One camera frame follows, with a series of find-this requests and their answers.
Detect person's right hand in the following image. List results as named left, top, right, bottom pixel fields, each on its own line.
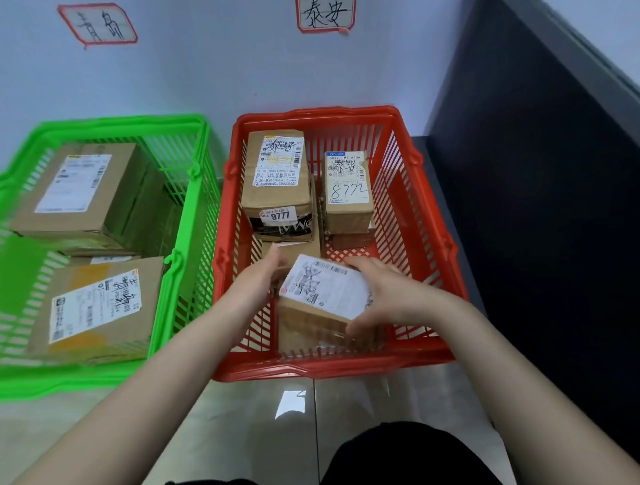
left=343, top=255, right=454, bottom=339

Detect person's left hand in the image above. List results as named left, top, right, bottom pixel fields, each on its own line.
left=227, top=246, right=289, bottom=322

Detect long narrow cardboard box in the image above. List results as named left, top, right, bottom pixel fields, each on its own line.
left=261, top=175, right=323, bottom=268

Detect parcel with red white tape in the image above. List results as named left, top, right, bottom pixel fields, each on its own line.
left=277, top=319, right=383, bottom=356

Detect small labelled cardboard parcel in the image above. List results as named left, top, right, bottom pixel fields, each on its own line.
left=277, top=253, right=375, bottom=326

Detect small smooth cardboard box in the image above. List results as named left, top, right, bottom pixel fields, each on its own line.
left=327, top=233, right=375, bottom=250

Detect tall parcel with 9777 sticker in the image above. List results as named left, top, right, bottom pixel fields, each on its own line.
left=241, top=129, right=317, bottom=243

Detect small parcel marked 8772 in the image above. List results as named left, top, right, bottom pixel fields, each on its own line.
left=323, top=149, right=376, bottom=235

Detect yellow-taped cardboard box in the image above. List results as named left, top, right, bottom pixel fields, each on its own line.
left=25, top=257, right=166, bottom=366

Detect clear-taped cardboard box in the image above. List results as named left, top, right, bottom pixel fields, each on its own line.
left=67, top=252, right=141, bottom=266

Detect red plastic basket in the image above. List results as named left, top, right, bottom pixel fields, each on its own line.
left=211, top=105, right=471, bottom=383

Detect green plastic basket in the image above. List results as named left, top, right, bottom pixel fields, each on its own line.
left=0, top=115, right=223, bottom=403

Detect person's left forearm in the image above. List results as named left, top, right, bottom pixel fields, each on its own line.
left=9, top=299, right=266, bottom=485

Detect person's right forearm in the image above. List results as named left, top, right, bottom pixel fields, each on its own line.
left=429, top=294, right=640, bottom=485

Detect person's black trousers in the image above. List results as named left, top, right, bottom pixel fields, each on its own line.
left=165, top=422, right=503, bottom=485

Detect dark table side panel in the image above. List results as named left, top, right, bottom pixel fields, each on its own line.
left=412, top=0, right=640, bottom=450

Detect red-framed wall label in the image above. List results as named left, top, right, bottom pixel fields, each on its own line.
left=57, top=2, right=139, bottom=49
left=295, top=0, right=357, bottom=36

